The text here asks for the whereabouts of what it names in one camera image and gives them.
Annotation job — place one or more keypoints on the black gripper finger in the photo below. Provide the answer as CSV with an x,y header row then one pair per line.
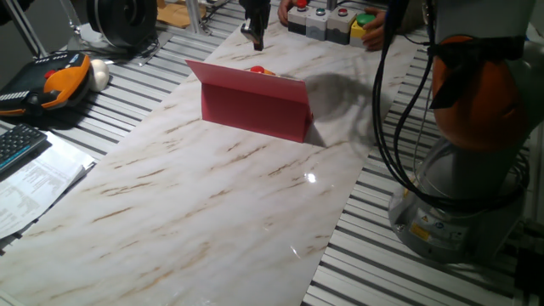
x,y
248,30
259,38

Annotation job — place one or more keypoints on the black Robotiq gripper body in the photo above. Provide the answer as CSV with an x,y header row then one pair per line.
x,y
256,10

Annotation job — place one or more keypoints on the small orange object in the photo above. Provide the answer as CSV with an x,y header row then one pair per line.
x,y
257,69

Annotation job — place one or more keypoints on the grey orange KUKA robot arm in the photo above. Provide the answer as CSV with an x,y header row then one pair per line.
x,y
480,98

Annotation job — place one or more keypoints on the white box red mushroom button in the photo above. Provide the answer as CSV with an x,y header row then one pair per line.
x,y
298,21

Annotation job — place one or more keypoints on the grey box small green button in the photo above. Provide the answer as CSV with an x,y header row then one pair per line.
x,y
318,25

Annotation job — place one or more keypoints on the grey box small red button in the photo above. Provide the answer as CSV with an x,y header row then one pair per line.
x,y
340,30

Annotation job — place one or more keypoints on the yellow box big green button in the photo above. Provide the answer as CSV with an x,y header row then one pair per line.
x,y
359,30

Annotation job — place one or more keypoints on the person's right hand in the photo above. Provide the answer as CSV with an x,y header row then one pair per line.
x,y
284,10

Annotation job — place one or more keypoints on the person's left hand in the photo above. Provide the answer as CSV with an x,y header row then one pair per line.
x,y
376,34

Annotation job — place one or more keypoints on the red folded tablet cover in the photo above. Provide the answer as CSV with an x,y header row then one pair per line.
x,y
255,106

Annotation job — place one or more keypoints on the brown cardboard piece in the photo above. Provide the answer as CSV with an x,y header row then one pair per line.
x,y
172,15

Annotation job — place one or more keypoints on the black round reel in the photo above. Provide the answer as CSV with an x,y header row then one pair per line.
x,y
123,21

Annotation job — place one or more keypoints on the white round ball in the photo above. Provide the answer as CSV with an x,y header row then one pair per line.
x,y
100,74

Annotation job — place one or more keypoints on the marble pattern board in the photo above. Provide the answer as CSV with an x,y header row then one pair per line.
x,y
191,212

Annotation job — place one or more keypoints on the black orange teach pendant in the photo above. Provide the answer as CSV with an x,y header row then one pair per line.
x,y
51,83

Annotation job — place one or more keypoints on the slanted metal rod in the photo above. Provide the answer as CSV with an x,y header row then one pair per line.
x,y
25,30

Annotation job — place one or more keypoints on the black keyboard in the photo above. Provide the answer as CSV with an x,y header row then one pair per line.
x,y
17,144

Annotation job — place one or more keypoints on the printed paper sheets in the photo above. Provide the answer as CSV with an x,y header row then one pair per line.
x,y
38,183

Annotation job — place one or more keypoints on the upright aluminium post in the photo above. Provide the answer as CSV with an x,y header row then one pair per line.
x,y
331,3
193,15

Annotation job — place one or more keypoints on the grey metal base plate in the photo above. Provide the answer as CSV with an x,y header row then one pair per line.
x,y
144,53

